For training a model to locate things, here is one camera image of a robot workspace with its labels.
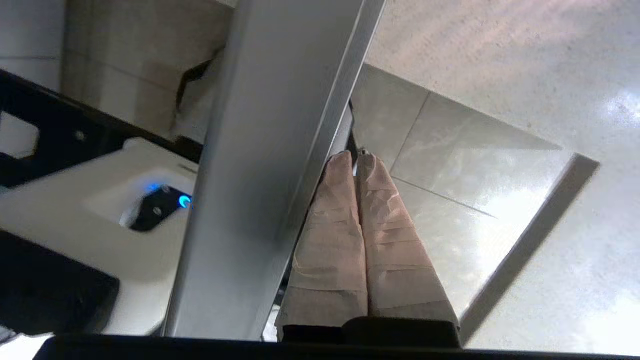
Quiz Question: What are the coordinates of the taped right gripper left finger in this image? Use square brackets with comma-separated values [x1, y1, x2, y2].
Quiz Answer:
[274, 151, 370, 344]

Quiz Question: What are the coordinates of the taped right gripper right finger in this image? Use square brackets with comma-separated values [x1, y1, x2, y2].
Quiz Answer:
[356, 152, 461, 331]

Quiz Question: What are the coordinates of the black button panel blue light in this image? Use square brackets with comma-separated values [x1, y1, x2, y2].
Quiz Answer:
[129, 184, 194, 232]

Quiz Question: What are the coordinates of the white robot chassis panel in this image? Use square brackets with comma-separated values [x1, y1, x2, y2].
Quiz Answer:
[0, 137, 201, 337]

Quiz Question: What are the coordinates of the black robot torso frame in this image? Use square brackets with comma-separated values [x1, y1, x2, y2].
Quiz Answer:
[0, 69, 205, 189]

